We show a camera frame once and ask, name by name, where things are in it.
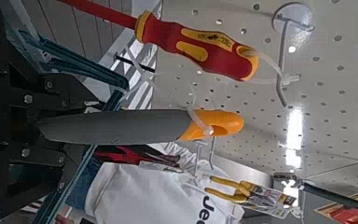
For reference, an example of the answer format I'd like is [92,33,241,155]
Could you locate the black pole stand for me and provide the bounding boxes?
[115,55,157,73]

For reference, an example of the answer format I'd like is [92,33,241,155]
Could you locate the beige pegboard panel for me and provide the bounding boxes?
[151,0,358,218]

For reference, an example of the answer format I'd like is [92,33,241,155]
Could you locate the red yellow board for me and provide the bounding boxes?
[315,193,358,224]

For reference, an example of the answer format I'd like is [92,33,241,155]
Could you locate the yellow grey paint brush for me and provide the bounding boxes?
[36,107,245,147]

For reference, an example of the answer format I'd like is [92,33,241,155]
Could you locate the black handled adjustable wrench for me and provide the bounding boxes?
[273,172,358,212]

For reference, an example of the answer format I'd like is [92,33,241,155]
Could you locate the clear zip tie loop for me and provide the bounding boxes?
[248,49,302,87]
[185,90,215,138]

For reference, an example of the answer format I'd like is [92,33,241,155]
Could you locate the red yellow screwdriver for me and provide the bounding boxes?
[57,0,259,82]

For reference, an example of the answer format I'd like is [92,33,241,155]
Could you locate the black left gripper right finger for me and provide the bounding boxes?
[8,62,107,121]

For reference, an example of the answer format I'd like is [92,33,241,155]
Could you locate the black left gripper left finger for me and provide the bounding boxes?
[8,139,89,214]

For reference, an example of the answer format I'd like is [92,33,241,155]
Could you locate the yellow pliers in package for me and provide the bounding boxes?
[204,175,297,218]

